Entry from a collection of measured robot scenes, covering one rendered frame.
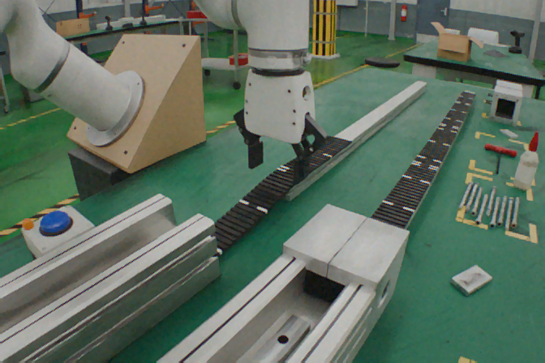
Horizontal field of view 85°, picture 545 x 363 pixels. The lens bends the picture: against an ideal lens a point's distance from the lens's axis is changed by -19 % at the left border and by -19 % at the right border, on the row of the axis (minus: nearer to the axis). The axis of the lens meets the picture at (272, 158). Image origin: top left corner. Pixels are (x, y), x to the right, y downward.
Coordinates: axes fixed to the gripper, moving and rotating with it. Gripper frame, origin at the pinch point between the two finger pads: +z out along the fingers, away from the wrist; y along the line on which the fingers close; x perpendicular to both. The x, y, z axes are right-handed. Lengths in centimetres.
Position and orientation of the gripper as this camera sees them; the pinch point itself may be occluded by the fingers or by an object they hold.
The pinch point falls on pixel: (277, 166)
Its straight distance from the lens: 57.3
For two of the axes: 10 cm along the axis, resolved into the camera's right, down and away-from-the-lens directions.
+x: -5.9, 3.4, -7.3
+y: -8.1, -2.5, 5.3
